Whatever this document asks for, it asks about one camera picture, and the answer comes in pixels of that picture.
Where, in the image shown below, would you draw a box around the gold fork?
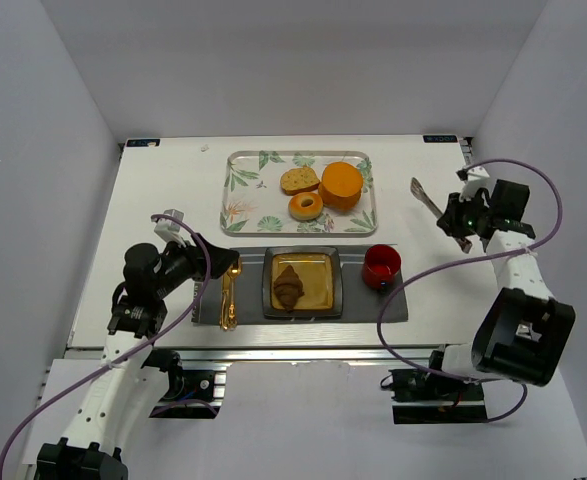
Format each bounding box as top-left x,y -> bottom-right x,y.
219,275 -> 230,331

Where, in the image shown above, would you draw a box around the floral serving tray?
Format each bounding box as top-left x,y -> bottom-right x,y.
219,150 -> 378,237

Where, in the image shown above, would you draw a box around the blue right corner label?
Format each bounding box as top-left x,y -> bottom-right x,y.
422,134 -> 459,144

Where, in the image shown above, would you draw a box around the glazed donut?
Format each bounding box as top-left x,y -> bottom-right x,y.
288,192 -> 324,221

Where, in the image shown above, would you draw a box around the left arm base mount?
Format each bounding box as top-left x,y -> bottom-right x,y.
144,350 -> 226,419

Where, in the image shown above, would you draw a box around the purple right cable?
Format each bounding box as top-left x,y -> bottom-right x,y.
376,158 -> 565,422

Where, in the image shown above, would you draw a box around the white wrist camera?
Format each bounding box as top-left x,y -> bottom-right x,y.
152,209 -> 186,247
456,165 -> 490,201

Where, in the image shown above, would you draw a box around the aluminium table frame rail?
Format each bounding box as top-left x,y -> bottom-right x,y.
62,343 -> 542,366

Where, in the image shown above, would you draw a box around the brown chocolate croissant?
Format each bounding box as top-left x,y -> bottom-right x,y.
272,265 -> 304,312

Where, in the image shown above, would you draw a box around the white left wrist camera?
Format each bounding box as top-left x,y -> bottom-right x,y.
152,209 -> 186,247

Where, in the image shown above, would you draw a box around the black square plate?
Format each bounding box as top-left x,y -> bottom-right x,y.
262,246 -> 343,321

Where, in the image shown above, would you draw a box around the gold spoon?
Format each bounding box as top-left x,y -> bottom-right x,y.
226,258 -> 242,330

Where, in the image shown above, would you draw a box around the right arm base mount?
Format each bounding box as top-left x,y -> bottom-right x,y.
380,369 -> 488,425

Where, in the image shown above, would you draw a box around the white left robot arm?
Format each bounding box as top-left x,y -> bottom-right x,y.
35,235 -> 239,479

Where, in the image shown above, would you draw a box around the metal tongs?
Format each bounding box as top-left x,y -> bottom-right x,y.
410,177 -> 472,254

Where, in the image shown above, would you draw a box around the red mug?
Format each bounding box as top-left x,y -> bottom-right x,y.
361,244 -> 402,291

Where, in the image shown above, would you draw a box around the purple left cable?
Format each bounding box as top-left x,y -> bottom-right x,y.
0,213 -> 218,480

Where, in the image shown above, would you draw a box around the large orange bun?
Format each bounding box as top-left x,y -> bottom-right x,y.
318,161 -> 364,211

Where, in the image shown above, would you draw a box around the dark grey placemat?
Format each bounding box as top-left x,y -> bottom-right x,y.
190,244 -> 410,326

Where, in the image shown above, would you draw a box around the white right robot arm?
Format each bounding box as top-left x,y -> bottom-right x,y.
437,179 -> 576,386

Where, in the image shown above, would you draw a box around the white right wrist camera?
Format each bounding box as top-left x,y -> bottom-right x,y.
456,165 -> 490,201

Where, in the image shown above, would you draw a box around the sliced bread piece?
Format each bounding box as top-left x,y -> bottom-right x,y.
280,167 -> 320,196

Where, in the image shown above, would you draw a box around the blue left corner label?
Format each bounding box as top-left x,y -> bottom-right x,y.
125,138 -> 160,148

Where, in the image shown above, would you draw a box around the blue corner label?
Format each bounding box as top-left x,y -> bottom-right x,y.
125,138 -> 160,148
422,134 -> 459,144

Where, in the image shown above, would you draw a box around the purple cable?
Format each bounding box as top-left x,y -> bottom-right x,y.
0,213 -> 218,480
376,158 -> 565,422

